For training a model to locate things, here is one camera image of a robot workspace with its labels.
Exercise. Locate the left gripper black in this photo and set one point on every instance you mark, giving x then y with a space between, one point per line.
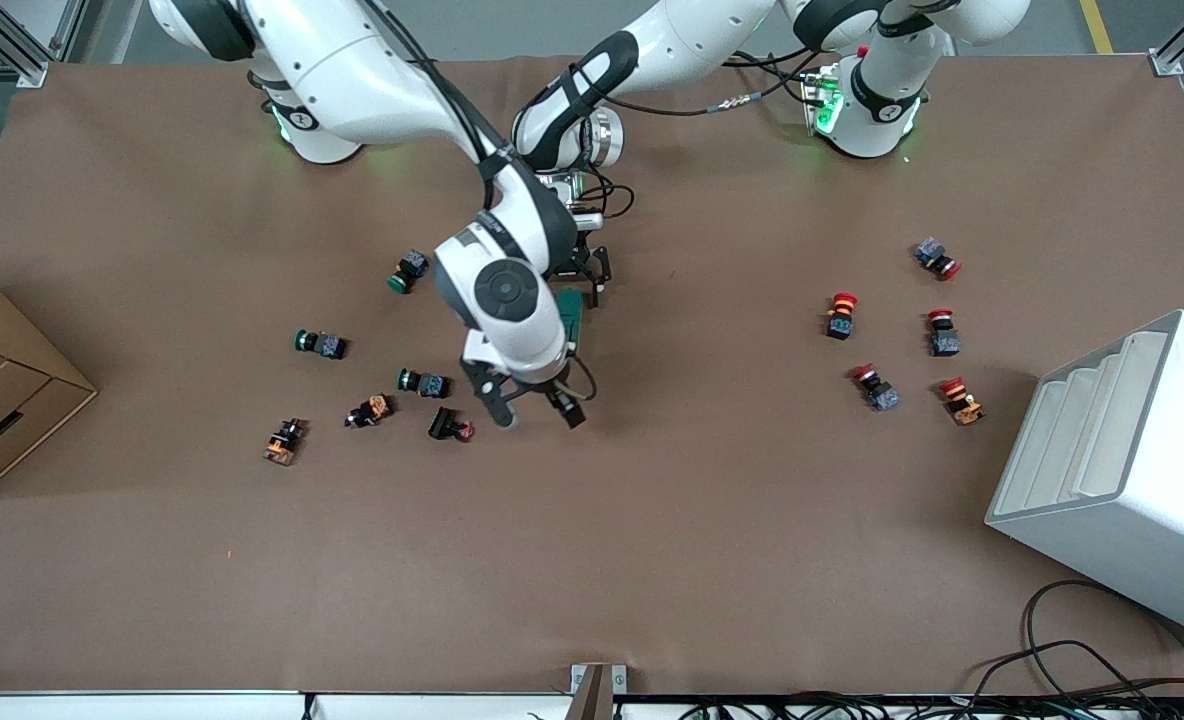
586 259

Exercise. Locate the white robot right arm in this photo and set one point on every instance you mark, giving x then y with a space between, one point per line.
352 60

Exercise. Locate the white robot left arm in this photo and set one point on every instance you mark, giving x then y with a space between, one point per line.
692 35

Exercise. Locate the green mushroom push button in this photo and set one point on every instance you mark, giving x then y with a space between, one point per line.
410 270
430 385
327 346

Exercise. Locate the red mushroom button orange block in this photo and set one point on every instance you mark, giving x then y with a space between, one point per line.
840 322
964 405

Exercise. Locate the red mushroom button blue block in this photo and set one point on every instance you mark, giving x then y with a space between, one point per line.
932 253
882 395
944 342

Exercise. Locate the brown cardboard box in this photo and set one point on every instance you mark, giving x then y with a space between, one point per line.
2 400

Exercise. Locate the white stepped plastic rack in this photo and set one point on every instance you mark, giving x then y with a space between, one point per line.
1132 500

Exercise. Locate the black orange selector switch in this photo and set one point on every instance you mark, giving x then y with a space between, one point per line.
372 409
284 443

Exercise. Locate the metal table edge bracket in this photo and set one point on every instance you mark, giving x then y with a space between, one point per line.
597 695

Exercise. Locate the white table edge rail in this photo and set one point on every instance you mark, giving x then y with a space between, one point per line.
152 708

